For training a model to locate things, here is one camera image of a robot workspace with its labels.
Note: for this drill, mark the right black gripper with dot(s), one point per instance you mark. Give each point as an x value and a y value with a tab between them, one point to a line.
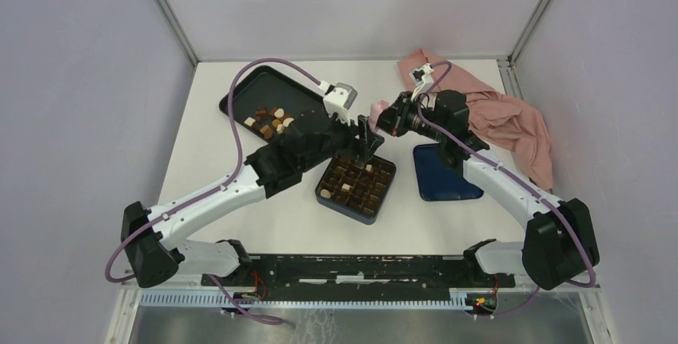
393	118

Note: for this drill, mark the pink cat paw tongs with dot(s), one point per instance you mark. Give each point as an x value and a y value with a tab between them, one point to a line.
376	109

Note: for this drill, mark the blue chocolate box with insert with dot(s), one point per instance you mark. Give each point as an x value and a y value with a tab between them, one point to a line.
369	189

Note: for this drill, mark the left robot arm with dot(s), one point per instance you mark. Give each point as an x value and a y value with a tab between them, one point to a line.
156	240

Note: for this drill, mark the white slotted cable duct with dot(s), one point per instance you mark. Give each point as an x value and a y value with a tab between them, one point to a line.
216	299

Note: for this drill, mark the black plastic tray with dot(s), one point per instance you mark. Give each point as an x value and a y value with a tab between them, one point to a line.
266	102

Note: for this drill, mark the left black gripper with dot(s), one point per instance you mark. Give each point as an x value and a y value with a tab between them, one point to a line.
364	146

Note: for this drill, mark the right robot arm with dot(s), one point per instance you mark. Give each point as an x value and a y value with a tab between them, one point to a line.
559	244

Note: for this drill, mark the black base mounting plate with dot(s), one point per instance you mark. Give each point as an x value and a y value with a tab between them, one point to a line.
361	278

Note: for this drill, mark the pink cloth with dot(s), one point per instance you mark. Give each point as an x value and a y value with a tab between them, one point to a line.
507	122

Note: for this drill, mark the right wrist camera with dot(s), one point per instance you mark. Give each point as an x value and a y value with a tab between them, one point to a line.
423	79

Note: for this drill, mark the blue box lid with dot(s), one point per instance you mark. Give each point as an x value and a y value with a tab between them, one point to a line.
437	182

